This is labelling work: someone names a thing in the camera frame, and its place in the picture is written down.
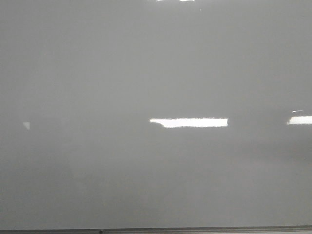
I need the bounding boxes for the white whiteboard with grey frame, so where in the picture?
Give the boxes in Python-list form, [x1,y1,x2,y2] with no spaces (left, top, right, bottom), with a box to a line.
[0,0,312,230]

